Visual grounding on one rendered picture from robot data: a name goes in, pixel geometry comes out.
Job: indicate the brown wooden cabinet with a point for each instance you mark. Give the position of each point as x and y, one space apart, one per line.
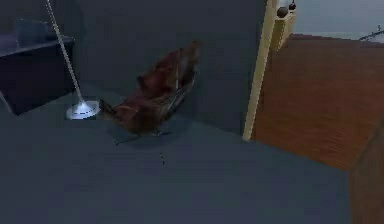
368 176

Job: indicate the dark blue side table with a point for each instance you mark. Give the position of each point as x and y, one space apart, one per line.
31 73

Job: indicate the dark blue pot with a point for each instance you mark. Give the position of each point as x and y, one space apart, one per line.
31 32

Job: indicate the cream room door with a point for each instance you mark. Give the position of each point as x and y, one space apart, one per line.
263 63

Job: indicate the silver floor lamp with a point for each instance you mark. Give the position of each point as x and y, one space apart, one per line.
81 108

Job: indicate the brown armchair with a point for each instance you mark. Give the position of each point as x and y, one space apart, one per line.
156 96

